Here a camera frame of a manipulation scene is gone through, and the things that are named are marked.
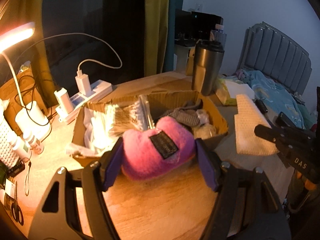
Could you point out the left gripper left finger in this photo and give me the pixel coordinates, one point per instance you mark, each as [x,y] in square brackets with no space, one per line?
[73,206]

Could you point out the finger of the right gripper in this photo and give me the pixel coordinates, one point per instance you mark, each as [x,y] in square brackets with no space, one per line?
[286,138]

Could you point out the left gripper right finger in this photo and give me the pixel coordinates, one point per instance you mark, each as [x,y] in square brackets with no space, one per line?
[246,206]

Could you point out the white textured cloth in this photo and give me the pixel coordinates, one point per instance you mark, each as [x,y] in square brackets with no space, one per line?
[245,121]

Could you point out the pink plush heart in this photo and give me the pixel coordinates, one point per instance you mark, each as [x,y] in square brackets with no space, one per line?
[155,152]

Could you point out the black smartphone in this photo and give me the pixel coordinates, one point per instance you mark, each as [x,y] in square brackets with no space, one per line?
[283,120]

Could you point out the blue bed blanket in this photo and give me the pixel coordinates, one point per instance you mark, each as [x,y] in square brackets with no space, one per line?
[272,94]

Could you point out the black car key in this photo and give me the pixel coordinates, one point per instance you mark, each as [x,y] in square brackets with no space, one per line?
[261,106]

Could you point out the brown cardboard box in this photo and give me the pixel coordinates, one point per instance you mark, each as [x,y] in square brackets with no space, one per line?
[159,103]

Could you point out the white woven basket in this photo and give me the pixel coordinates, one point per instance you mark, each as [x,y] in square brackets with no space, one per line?
[7,156]

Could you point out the white pill bottle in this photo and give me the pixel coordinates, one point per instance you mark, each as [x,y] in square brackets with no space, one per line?
[33,142]

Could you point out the yellow tissue pack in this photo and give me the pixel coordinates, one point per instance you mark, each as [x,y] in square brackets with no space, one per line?
[226,91]

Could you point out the grey padded headboard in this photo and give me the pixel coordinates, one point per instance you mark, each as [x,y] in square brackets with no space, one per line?
[277,56]

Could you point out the white desk lamp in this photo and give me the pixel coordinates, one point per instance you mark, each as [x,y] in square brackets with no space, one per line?
[25,109]

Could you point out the grey knitted sock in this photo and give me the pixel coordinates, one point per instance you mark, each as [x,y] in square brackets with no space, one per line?
[186,114]

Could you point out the steel tumbler black lid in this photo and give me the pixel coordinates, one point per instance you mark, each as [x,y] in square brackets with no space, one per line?
[207,63]

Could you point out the bag of cotton swabs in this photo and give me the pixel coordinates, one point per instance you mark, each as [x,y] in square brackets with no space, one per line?
[123,116]

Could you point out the clear plastic water bottle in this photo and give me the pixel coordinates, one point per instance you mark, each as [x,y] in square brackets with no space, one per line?
[218,34]

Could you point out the white power strip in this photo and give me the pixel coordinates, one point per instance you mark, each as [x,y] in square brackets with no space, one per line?
[100,89]

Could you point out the black monitor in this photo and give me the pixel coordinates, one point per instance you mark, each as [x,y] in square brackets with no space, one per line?
[194,25]

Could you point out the yellow curtain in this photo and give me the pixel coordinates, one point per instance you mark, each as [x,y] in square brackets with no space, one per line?
[155,35]

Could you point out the white charger with cable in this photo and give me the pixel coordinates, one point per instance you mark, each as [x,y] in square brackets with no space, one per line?
[82,80]

